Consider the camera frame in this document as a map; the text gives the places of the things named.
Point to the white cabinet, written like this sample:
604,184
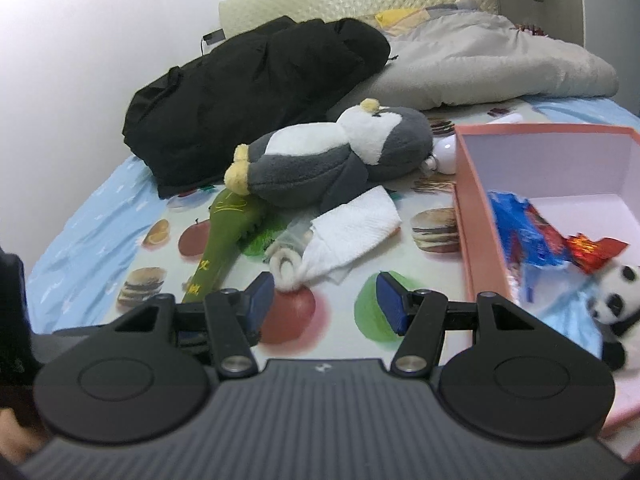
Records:
600,10

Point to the fruit printed tablecloth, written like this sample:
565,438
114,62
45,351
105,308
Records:
350,310

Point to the red foil packet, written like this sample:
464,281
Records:
595,252

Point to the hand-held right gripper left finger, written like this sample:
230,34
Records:
260,305

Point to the grey quilted blanket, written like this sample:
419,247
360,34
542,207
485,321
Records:
475,60

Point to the blue face mask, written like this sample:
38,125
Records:
570,325

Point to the blue plastic snack bag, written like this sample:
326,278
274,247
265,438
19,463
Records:
525,240

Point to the green padded massage stick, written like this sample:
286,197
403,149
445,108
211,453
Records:
225,225

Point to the grey white penguin plush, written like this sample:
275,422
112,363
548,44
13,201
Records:
310,170

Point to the salmon cardboard box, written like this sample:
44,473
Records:
475,210

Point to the panda plush toy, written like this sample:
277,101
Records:
620,300

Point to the black jacket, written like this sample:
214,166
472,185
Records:
240,90

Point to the yellow cloth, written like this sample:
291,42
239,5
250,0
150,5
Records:
400,16

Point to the white paper tissue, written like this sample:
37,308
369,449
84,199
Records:
350,230

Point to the white plastic bottle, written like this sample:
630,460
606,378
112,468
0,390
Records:
445,155

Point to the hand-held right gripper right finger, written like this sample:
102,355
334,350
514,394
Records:
392,305

